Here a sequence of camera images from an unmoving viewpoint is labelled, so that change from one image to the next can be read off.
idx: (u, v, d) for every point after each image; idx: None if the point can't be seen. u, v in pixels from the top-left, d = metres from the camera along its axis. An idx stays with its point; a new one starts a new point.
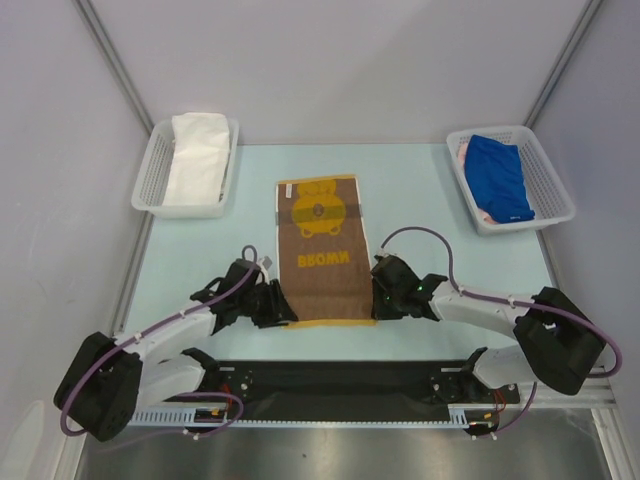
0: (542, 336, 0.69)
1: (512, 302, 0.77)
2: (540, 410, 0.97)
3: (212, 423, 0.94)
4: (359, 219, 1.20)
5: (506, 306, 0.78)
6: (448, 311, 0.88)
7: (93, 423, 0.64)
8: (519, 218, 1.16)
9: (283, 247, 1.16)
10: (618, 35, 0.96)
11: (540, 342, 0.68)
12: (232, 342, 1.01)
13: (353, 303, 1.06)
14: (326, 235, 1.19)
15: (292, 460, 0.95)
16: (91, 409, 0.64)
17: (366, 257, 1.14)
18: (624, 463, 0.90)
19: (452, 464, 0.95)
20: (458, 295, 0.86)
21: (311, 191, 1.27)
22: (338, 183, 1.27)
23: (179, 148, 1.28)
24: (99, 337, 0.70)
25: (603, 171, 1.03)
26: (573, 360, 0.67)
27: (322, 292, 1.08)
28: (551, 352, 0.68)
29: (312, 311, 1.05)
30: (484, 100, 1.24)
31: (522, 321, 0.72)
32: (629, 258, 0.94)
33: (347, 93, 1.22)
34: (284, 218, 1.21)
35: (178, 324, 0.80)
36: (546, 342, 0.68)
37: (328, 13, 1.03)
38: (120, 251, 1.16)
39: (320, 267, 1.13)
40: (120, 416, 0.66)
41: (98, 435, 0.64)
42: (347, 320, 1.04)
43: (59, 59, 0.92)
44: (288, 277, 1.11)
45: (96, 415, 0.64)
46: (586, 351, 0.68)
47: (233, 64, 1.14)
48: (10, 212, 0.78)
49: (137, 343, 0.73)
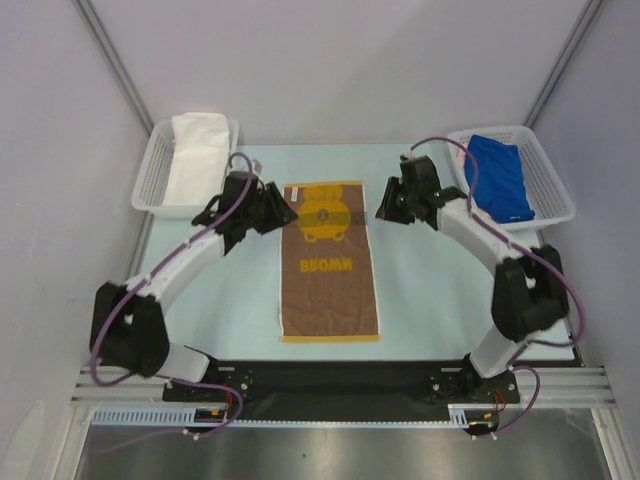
0: (516, 282, 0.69)
1: (510, 242, 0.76)
2: (540, 410, 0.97)
3: (212, 423, 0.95)
4: (364, 227, 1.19)
5: (503, 244, 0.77)
6: (448, 222, 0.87)
7: (134, 363, 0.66)
8: (519, 218, 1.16)
9: (286, 250, 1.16)
10: (618, 34, 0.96)
11: (513, 285, 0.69)
12: (229, 341, 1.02)
13: (353, 320, 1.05)
14: (330, 240, 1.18)
15: (292, 460, 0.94)
16: (127, 351, 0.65)
17: (367, 264, 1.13)
18: (624, 463, 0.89)
19: (452, 465, 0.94)
20: (467, 216, 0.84)
21: (317, 195, 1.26)
22: (344, 189, 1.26)
23: (179, 148, 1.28)
24: (109, 290, 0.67)
25: (603, 170, 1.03)
26: (530, 313, 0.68)
27: (323, 301, 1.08)
28: (518, 299, 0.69)
29: (312, 328, 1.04)
30: (484, 100, 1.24)
31: (508, 260, 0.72)
32: (629, 257, 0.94)
33: (347, 93, 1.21)
34: (288, 222, 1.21)
35: (185, 256, 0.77)
36: (518, 288, 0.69)
37: (329, 12, 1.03)
38: (121, 251, 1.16)
39: (321, 272, 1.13)
40: (157, 353, 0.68)
41: (141, 372, 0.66)
42: (348, 338, 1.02)
43: (59, 58, 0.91)
44: (289, 283, 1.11)
45: (134, 357, 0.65)
46: (550, 313, 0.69)
47: (233, 63, 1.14)
48: (10, 211, 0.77)
49: (148, 284, 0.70)
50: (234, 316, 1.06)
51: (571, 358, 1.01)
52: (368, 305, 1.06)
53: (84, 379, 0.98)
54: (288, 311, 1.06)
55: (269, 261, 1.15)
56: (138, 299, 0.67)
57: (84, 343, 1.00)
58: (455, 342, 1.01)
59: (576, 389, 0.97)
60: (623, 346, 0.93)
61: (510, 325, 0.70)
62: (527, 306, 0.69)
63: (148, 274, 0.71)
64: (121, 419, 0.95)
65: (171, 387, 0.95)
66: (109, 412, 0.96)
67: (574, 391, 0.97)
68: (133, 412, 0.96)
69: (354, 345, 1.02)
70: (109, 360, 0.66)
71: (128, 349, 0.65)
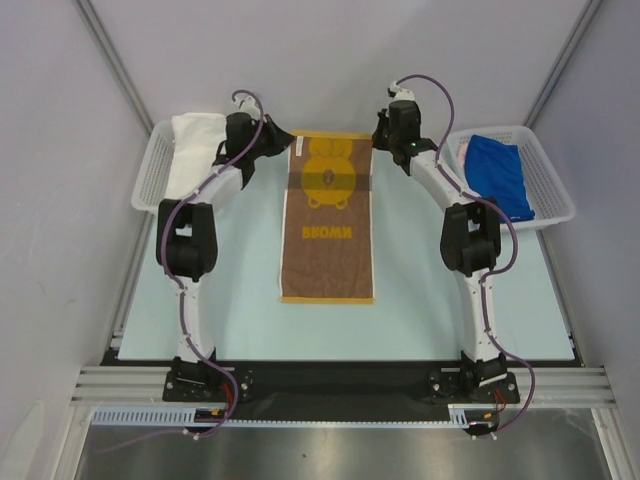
0: (461, 224, 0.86)
1: (462, 192, 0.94)
2: (540, 410, 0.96)
3: (210, 423, 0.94)
4: (367, 195, 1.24)
5: (456, 192, 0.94)
6: (419, 170, 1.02)
7: (194, 262, 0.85)
8: (519, 218, 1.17)
9: (289, 216, 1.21)
10: (617, 37, 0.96)
11: (456, 224, 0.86)
12: (227, 341, 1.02)
13: (349, 284, 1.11)
14: (333, 207, 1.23)
15: (292, 459, 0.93)
16: (188, 254, 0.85)
17: (367, 233, 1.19)
18: (624, 464, 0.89)
19: (453, 464, 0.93)
20: (434, 166, 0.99)
21: (322, 149, 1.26)
22: (354, 144, 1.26)
23: (179, 148, 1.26)
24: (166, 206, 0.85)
25: (603, 171, 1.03)
26: (468, 249, 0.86)
27: (322, 265, 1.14)
28: (459, 235, 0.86)
29: (309, 290, 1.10)
30: (484, 101, 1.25)
31: (456, 205, 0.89)
32: (628, 258, 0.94)
33: (347, 94, 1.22)
34: (292, 180, 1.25)
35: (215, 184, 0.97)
36: (458, 227, 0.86)
37: (329, 14, 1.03)
38: (120, 251, 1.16)
39: (322, 240, 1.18)
40: (210, 253, 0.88)
41: (202, 268, 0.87)
42: (344, 299, 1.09)
43: (59, 59, 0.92)
44: (290, 247, 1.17)
45: (194, 257, 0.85)
46: (483, 249, 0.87)
47: (233, 63, 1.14)
48: (11, 211, 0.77)
49: (196, 197, 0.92)
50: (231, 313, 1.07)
51: (571, 358, 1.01)
52: (364, 272, 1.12)
53: (83, 379, 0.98)
54: (288, 273, 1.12)
55: (271, 226, 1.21)
56: (191, 209, 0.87)
57: (84, 343, 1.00)
58: (456, 343, 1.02)
59: (577, 388, 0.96)
60: (622, 346, 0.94)
61: (450, 255, 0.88)
62: (466, 243, 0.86)
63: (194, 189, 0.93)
64: (120, 419, 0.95)
65: (171, 386, 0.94)
66: (108, 412, 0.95)
67: (574, 391, 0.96)
68: (131, 412, 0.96)
69: (354, 344, 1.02)
70: (175, 264, 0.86)
71: (189, 252, 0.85)
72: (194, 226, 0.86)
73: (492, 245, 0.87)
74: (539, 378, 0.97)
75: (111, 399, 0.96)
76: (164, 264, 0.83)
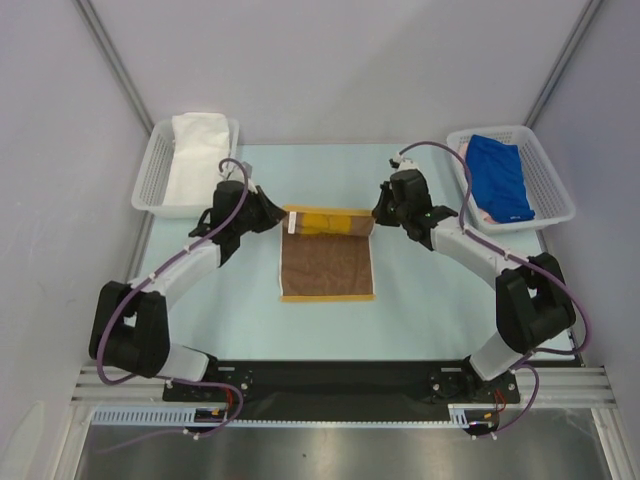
0: (521, 293, 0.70)
1: (507, 255, 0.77)
2: (540, 410, 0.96)
3: (212, 423, 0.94)
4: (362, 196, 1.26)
5: (500, 256, 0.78)
6: (443, 241, 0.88)
7: (135, 365, 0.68)
8: (520, 218, 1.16)
9: None
10: (617, 36, 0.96)
11: (515, 295, 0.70)
12: (228, 341, 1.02)
13: (349, 281, 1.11)
14: None
15: (292, 460, 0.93)
16: (129, 352, 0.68)
17: None
18: (624, 464, 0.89)
19: (453, 464, 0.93)
20: (460, 233, 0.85)
21: (316, 223, 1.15)
22: (351, 220, 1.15)
23: (178, 149, 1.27)
24: (113, 288, 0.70)
25: (603, 172, 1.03)
26: (537, 324, 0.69)
27: (321, 264, 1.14)
28: (522, 309, 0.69)
29: (308, 288, 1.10)
30: (484, 101, 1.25)
31: (507, 272, 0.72)
32: (628, 259, 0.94)
33: (347, 94, 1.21)
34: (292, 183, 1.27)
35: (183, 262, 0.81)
36: (521, 299, 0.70)
37: (329, 13, 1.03)
38: (120, 251, 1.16)
39: (320, 239, 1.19)
40: (157, 354, 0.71)
41: (143, 372, 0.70)
42: (344, 296, 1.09)
43: (58, 57, 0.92)
44: (289, 247, 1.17)
45: (135, 357, 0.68)
46: (554, 321, 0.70)
47: (233, 65, 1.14)
48: (10, 211, 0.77)
49: (152, 282, 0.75)
50: (230, 311, 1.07)
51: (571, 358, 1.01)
52: (363, 270, 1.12)
53: (83, 379, 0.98)
54: (287, 272, 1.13)
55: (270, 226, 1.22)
56: (143, 295, 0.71)
57: (83, 344, 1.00)
58: (453, 344, 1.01)
59: (577, 389, 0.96)
60: (622, 347, 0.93)
61: (514, 334, 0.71)
62: (533, 317, 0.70)
63: (152, 273, 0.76)
64: (120, 419, 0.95)
65: (171, 386, 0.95)
66: (108, 412, 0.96)
67: (574, 392, 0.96)
68: (132, 412, 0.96)
69: (354, 344, 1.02)
70: (113, 363, 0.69)
71: (130, 348, 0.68)
72: (139, 318, 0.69)
73: (563, 313, 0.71)
74: (539, 378, 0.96)
75: (111, 399, 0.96)
76: (99, 361, 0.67)
